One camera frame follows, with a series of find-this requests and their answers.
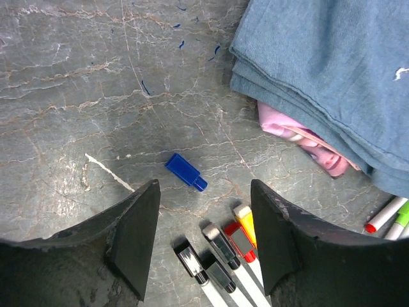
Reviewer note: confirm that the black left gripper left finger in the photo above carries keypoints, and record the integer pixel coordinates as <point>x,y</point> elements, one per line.
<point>102,261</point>

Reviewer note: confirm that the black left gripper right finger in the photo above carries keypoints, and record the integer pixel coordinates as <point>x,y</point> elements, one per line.
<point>307,261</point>

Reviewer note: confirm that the blue pen cap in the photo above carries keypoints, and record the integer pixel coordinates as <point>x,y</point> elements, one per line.
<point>181,168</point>

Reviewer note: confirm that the red cap marker left group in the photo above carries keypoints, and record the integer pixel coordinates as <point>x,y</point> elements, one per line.
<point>225,251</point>

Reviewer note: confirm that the yellow cap marker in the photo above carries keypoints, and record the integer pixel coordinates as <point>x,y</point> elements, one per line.
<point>244,247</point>

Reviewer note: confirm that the blue cap marker left group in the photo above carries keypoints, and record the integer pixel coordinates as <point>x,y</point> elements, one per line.
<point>243,215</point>

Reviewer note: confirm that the black cap marker outer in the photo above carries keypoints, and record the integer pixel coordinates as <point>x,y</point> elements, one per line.
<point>192,264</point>

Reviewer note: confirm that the black cap marker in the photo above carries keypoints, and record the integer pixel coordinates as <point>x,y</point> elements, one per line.
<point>192,264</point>
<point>222,278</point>

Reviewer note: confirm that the pink folded cloth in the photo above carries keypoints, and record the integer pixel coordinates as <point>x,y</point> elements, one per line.
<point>278,124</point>

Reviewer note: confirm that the green cap marker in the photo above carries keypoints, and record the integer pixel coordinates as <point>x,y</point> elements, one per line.
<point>399,229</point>

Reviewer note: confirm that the red cap marker top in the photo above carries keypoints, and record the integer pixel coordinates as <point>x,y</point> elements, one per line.
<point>385,214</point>

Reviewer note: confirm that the blue folded cloth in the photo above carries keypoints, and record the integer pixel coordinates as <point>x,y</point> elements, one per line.
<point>340,68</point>

